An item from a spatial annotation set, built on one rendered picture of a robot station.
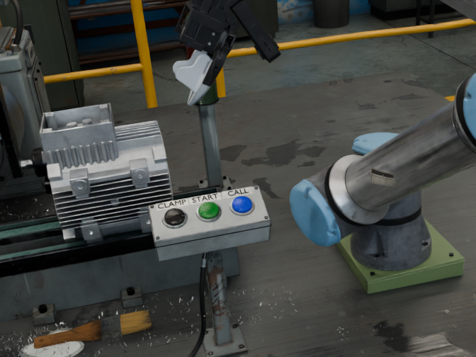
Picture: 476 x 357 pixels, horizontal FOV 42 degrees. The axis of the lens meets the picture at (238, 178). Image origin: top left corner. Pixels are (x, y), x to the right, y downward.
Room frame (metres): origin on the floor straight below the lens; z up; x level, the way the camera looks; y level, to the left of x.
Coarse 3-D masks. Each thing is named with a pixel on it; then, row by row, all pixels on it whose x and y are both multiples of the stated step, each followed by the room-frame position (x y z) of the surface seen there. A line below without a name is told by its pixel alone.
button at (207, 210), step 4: (204, 204) 0.78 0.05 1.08; (208, 204) 0.78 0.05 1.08; (212, 204) 0.78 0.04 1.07; (200, 208) 0.78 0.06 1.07; (204, 208) 0.78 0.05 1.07; (208, 208) 0.78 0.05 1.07; (212, 208) 0.78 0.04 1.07; (216, 208) 0.78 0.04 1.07; (200, 212) 0.77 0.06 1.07; (204, 212) 0.77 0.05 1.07; (208, 212) 0.77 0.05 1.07; (212, 212) 0.77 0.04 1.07; (216, 212) 0.77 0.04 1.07; (200, 216) 0.77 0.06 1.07; (204, 216) 0.76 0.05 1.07; (208, 216) 0.76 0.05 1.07; (212, 216) 0.76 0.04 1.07; (216, 216) 0.77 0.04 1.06
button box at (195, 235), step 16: (224, 192) 0.81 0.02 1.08; (240, 192) 0.81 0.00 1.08; (256, 192) 0.81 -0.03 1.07; (160, 208) 0.79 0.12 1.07; (192, 208) 0.79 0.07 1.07; (224, 208) 0.78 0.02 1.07; (256, 208) 0.78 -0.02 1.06; (160, 224) 0.76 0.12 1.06; (192, 224) 0.76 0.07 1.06; (208, 224) 0.76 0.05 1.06; (224, 224) 0.76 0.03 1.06; (240, 224) 0.76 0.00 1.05; (256, 224) 0.76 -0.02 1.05; (160, 240) 0.73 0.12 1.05; (176, 240) 0.74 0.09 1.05; (192, 240) 0.74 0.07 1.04; (208, 240) 0.75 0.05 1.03; (224, 240) 0.76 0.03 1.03; (240, 240) 0.76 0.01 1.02; (256, 240) 0.77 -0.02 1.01; (160, 256) 0.75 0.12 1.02; (176, 256) 0.75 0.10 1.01
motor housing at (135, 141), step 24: (120, 144) 0.98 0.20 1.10; (144, 144) 0.99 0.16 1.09; (72, 168) 0.95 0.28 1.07; (96, 168) 0.96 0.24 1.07; (120, 168) 0.96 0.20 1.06; (168, 168) 0.97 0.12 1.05; (96, 192) 0.93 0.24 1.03; (120, 192) 0.93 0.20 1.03; (144, 192) 0.94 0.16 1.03; (168, 192) 0.94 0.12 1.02; (72, 216) 0.91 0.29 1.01; (96, 216) 0.92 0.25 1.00; (120, 216) 0.94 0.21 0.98
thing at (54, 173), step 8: (152, 152) 0.98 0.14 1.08; (160, 152) 0.96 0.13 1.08; (160, 160) 0.96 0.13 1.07; (48, 168) 0.93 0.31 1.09; (56, 168) 0.94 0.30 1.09; (48, 176) 0.92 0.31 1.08; (56, 176) 0.92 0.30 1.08; (64, 232) 0.93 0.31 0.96; (72, 232) 0.93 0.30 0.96; (64, 240) 0.93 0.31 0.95; (72, 240) 0.94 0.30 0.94
